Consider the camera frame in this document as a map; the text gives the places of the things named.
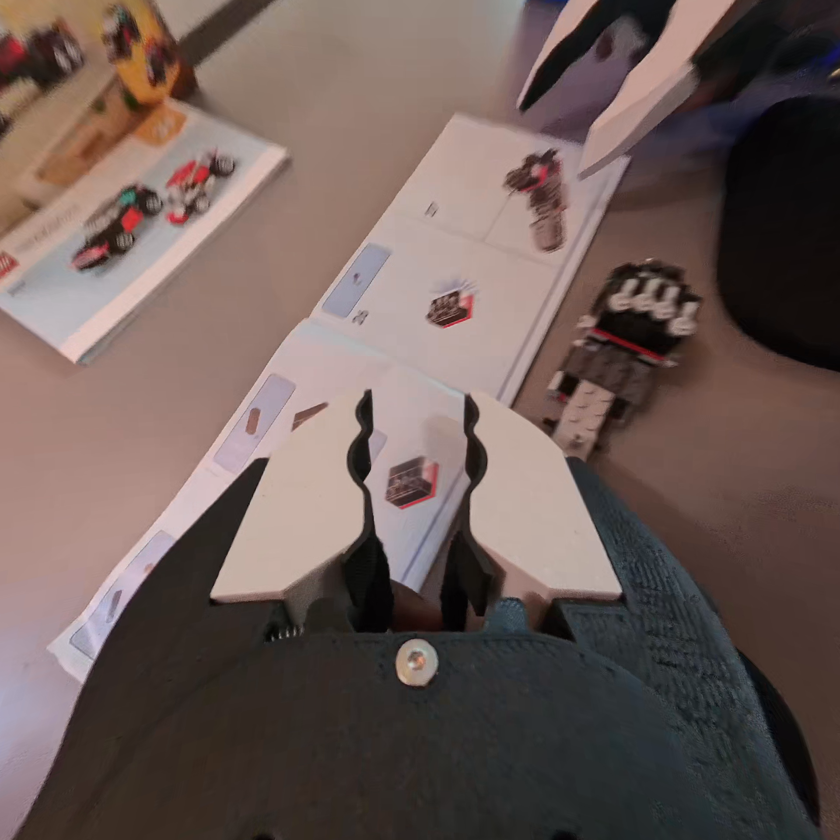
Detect toy brick truck model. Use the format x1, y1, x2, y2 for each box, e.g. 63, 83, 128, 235
543, 259, 704, 462

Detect car-cover instruction booklet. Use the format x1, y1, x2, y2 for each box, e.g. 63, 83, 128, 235
0, 98, 291, 366

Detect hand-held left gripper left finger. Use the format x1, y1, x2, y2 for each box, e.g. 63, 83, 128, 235
210, 390, 395, 634

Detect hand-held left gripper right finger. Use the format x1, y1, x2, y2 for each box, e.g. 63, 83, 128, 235
441, 392, 623, 632

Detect step-page instruction booklet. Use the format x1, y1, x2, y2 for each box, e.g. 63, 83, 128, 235
47, 113, 632, 683

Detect black mesh cushion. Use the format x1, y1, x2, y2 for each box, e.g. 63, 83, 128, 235
715, 95, 840, 374
735, 646, 823, 829

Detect black toy brick block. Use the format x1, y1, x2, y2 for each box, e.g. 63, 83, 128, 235
591, 261, 703, 363

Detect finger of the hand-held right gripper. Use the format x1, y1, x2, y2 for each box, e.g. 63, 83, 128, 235
517, 0, 677, 112
577, 0, 746, 179

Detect toy brick set box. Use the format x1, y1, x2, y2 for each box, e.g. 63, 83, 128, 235
0, 0, 199, 231

